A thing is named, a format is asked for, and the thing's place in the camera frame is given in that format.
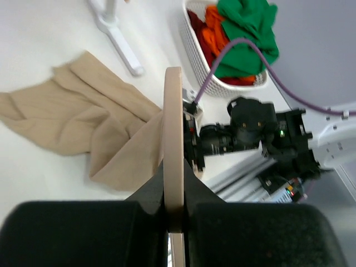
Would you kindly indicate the orange cloth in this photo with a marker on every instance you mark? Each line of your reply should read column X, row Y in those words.
column 212, row 37

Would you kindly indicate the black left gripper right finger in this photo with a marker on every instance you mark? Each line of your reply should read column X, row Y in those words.
column 219, row 233

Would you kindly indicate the silver clothes rack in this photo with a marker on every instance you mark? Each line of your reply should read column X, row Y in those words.
column 107, row 22

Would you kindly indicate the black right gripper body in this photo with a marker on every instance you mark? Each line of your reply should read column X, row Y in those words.
column 210, row 140

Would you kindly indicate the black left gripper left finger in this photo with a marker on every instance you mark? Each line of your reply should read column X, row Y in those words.
column 89, row 233

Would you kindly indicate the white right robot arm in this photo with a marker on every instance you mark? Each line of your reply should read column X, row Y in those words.
column 301, row 142

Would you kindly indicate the green cloth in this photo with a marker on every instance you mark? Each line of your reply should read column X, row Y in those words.
column 253, row 20

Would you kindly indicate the beige t shirt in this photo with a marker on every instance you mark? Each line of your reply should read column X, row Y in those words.
column 85, row 108

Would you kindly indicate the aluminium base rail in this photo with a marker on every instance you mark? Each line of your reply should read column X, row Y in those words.
column 240, row 183

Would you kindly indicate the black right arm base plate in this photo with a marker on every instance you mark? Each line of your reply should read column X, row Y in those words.
column 282, row 190

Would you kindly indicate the beige wooden hanger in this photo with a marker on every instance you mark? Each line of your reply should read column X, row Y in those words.
column 173, row 161

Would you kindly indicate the dark red cloth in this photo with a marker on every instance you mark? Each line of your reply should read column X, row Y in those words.
column 198, row 25

